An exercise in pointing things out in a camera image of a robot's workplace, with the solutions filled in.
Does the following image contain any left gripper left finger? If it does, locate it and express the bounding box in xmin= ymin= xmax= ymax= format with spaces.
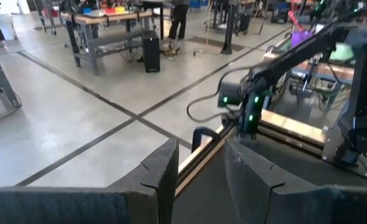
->
xmin=0 ymin=138 xmax=180 ymax=224

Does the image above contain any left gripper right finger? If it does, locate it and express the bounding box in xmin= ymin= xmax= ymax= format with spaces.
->
xmin=223 ymin=138 xmax=367 ymax=224

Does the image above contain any wooden table edge strip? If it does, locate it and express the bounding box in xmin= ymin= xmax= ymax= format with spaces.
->
xmin=259 ymin=108 xmax=327 ymax=144

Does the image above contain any black table clamp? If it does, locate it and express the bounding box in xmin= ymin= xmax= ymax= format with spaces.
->
xmin=191 ymin=126 xmax=222 ymax=154

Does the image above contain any purple plastic bucket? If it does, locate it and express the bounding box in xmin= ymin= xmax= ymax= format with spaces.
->
xmin=290 ymin=29 xmax=314 ymax=49

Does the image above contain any pale green bucket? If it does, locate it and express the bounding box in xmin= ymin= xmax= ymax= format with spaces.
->
xmin=328 ymin=42 xmax=355 ymax=62

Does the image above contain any person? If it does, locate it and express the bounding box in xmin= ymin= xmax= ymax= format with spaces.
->
xmin=167 ymin=0 xmax=190 ymax=41

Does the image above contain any black computer tower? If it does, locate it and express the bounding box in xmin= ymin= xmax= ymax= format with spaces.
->
xmin=141 ymin=30 xmax=161 ymax=73

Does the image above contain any distant workbench with coloured items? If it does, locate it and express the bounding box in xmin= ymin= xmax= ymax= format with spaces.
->
xmin=60 ymin=7 xmax=155 ymax=76

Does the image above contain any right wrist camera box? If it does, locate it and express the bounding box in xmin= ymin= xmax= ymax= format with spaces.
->
xmin=217 ymin=82 xmax=245 ymax=109

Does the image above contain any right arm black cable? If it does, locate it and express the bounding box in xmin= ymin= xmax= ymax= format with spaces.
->
xmin=186 ymin=63 xmax=265 ymax=124

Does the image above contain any black stand post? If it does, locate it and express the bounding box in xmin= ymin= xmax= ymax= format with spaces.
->
xmin=220 ymin=0 xmax=239 ymax=56

